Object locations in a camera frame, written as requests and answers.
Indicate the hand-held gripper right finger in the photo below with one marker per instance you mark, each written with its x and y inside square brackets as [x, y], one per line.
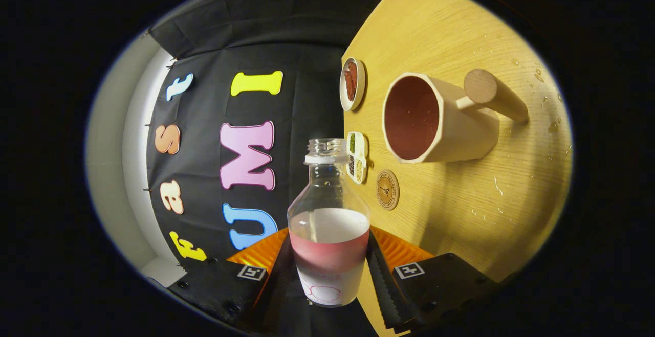
[381, 286]

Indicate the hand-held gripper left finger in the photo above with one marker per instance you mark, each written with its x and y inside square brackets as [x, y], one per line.
[279, 291]

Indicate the clear juice bottle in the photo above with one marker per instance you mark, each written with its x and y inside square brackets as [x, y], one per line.
[327, 255]

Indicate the round cork coaster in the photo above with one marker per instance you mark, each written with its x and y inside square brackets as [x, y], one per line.
[387, 189]

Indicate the white divided grain dish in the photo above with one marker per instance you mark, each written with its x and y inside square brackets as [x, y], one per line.
[357, 158]

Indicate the white round plate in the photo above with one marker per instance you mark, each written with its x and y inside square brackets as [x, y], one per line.
[361, 84]

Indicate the black backdrop cloth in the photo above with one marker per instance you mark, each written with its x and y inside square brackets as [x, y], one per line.
[307, 35]

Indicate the wooden table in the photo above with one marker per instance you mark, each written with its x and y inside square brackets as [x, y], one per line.
[460, 20]

